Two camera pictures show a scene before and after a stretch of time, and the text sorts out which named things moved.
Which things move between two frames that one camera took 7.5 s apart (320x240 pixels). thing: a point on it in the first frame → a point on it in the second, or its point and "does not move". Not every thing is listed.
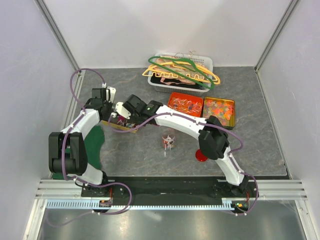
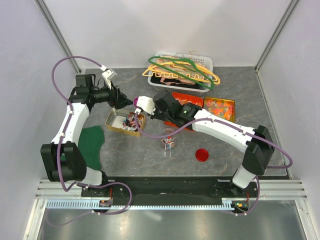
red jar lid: x=200 y=156 does not move
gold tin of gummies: x=223 y=109 does not move
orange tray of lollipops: x=186 y=104 does not move
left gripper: x=110 y=104 → x=122 y=102
